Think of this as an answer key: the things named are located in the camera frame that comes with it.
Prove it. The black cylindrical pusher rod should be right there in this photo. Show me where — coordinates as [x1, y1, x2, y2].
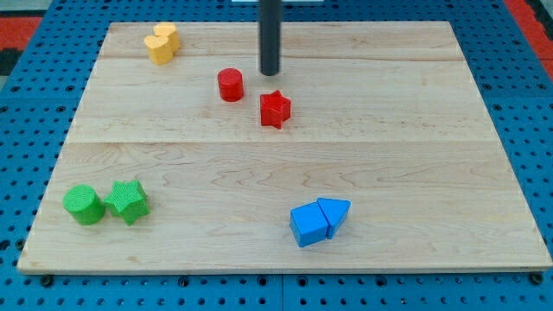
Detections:
[258, 0, 283, 76]

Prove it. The yellow hexagon block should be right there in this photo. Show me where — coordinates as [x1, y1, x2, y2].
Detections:
[153, 22, 181, 52]

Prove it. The red star block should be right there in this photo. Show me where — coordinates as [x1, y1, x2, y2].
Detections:
[259, 90, 291, 130]

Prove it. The red cylinder block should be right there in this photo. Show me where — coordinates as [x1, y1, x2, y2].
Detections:
[217, 67, 244, 102]

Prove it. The wooden board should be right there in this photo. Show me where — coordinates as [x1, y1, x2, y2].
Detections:
[18, 22, 552, 275]

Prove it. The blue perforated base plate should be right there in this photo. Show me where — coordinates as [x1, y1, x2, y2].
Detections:
[1, 0, 552, 310]

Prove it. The green cylinder block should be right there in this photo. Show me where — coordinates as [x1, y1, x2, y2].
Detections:
[62, 184, 105, 225]

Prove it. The yellow heart block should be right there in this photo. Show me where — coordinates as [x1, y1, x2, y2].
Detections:
[143, 35, 174, 65]

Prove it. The blue cube block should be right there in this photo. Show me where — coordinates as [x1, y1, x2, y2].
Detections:
[289, 202, 328, 247]

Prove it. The blue triangle block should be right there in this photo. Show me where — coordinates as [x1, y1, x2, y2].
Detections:
[316, 198, 351, 239]

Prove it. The green star block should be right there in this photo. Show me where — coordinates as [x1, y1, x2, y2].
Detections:
[103, 180, 150, 225]

